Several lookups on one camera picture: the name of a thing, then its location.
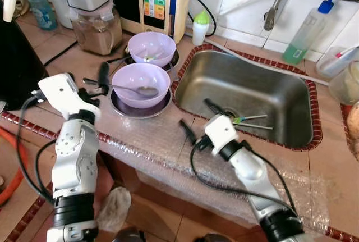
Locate clear plastic cup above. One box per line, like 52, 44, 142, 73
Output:
328, 60, 359, 105

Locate white red tube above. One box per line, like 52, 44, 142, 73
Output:
331, 45, 359, 66

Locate black counter cable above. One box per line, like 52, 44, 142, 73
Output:
44, 39, 79, 67

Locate orange hose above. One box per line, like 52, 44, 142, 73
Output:
0, 129, 26, 206

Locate black appliance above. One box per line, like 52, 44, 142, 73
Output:
0, 17, 48, 111

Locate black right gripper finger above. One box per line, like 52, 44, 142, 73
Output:
204, 98, 226, 118
179, 120, 198, 145

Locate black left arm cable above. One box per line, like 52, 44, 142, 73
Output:
14, 90, 58, 203

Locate thin metal utensil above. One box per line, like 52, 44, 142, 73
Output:
237, 122, 274, 131

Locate metal faucet pipe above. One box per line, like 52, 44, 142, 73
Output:
264, 0, 298, 32

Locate dark right robot foot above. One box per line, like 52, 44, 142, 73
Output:
194, 232, 233, 242

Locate long metal spoon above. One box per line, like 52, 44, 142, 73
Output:
83, 77, 160, 98

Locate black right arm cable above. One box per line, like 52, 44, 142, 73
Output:
190, 140, 298, 214

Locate dish soap bottle blue cap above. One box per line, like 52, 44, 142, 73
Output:
282, 0, 335, 66

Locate thin black power cable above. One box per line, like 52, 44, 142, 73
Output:
190, 0, 218, 35

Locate beige black water ionizer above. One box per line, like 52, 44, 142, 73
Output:
109, 0, 194, 43

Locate purple plastic bowl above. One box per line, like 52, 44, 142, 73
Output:
111, 62, 171, 109
127, 31, 177, 67

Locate stainless steel sink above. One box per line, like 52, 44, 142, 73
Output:
171, 44, 323, 152

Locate clear blender jar brown powder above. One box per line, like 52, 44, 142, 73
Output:
72, 6, 124, 56

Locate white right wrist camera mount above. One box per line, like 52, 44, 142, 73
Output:
203, 114, 240, 156

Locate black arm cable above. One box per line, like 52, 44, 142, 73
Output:
190, 140, 298, 214
14, 90, 58, 203

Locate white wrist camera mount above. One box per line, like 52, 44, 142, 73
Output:
203, 114, 240, 156
36, 74, 95, 122

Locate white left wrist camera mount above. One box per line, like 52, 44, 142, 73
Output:
36, 74, 95, 122

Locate clear bubble wrap sheet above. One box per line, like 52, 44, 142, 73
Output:
95, 102, 332, 231

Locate green handled metal utensil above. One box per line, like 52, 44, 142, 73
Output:
233, 114, 269, 124

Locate small bottle green cap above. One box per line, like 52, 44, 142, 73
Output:
192, 10, 211, 46

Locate clear bag with food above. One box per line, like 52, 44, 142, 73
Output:
345, 102, 359, 161

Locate teal plastic bottle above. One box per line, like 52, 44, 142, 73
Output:
24, 0, 58, 31

